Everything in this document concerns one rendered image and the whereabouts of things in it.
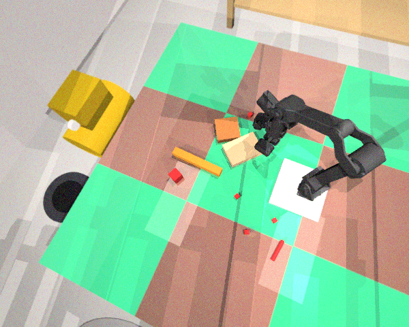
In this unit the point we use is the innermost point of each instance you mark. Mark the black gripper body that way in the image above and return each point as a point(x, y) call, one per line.
point(264, 146)

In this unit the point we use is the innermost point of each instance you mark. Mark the red bar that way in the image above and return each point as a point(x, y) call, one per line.
point(277, 250)

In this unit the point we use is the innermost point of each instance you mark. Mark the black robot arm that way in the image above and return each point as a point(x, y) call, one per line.
point(292, 110)

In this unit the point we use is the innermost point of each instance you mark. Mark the orange rectangular block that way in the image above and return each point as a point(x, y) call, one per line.
point(227, 129)

